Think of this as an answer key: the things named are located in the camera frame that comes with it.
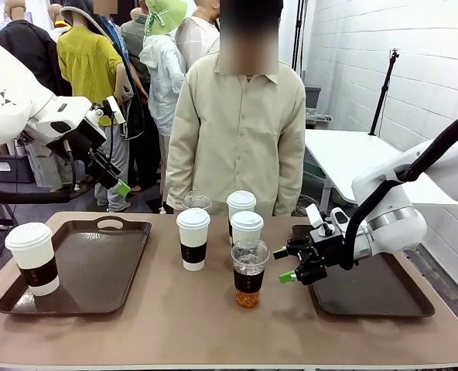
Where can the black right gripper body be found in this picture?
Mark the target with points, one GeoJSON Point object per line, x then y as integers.
{"type": "Point", "coordinates": [323, 251]}

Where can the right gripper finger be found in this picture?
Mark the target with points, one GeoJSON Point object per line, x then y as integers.
{"type": "Point", "coordinates": [287, 276]}
{"type": "Point", "coordinates": [280, 254]}

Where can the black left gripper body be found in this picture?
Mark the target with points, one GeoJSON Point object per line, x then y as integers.
{"type": "Point", "coordinates": [83, 140]}

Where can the clear plastic iced tea cup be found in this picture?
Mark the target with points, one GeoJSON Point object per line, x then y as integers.
{"type": "Point", "coordinates": [249, 278]}
{"type": "Point", "coordinates": [196, 201]}

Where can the white paper cup black sleeve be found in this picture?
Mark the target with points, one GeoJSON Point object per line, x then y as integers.
{"type": "Point", "coordinates": [193, 239]}
{"type": "Point", "coordinates": [246, 228]}
{"type": "Point", "coordinates": [240, 201]}
{"type": "Point", "coordinates": [33, 251]}

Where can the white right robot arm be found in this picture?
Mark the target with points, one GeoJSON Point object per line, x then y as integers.
{"type": "Point", "coordinates": [391, 216]}

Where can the person's left forearm beige sleeve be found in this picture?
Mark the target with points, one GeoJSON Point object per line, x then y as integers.
{"type": "Point", "coordinates": [291, 178]}

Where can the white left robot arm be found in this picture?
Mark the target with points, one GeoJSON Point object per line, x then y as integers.
{"type": "Point", "coordinates": [4, 108]}

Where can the person's right forearm beige sleeve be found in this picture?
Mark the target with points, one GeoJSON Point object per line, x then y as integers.
{"type": "Point", "coordinates": [178, 174]}

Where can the bystander in blue shirt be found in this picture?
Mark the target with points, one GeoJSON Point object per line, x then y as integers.
{"type": "Point", "coordinates": [134, 116]}

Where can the grey storage box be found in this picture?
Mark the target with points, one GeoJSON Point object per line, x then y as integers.
{"type": "Point", "coordinates": [10, 168]}

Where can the white side table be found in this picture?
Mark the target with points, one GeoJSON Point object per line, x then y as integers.
{"type": "Point", "coordinates": [341, 154]}

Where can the mannequin in grey-green shirt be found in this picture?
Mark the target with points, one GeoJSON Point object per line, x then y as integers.
{"type": "Point", "coordinates": [134, 38]}

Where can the person in beige shirt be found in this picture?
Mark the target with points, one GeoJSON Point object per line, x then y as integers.
{"type": "Point", "coordinates": [236, 135]}

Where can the clear plastic bag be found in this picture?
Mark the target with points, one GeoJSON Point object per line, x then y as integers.
{"type": "Point", "coordinates": [318, 116]}

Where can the green sun hat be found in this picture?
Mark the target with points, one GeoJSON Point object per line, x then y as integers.
{"type": "Point", "coordinates": [165, 15]}

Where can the mannequin in white shirt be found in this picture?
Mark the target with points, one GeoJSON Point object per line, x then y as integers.
{"type": "Point", "coordinates": [198, 36]}

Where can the grey bin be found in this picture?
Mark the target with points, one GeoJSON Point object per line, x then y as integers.
{"type": "Point", "coordinates": [313, 96]}

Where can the black tripod stand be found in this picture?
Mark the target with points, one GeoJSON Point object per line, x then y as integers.
{"type": "Point", "coordinates": [383, 92]}

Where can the black vertical poles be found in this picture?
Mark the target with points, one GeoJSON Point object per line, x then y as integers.
{"type": "Point", "coordinates": [298, 35]}

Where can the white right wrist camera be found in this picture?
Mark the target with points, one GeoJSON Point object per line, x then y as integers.
{"type": "Point", "coordinates": [315, 218]}

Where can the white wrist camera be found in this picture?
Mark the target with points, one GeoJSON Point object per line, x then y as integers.
{"type": "Point", "coordinates": [315, 218]}
{"type": "Point", "coordinates": [113, 110]}

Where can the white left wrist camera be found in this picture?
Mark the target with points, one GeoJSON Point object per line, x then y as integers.
{"type": "Point", "coordinates": [113, 110]}

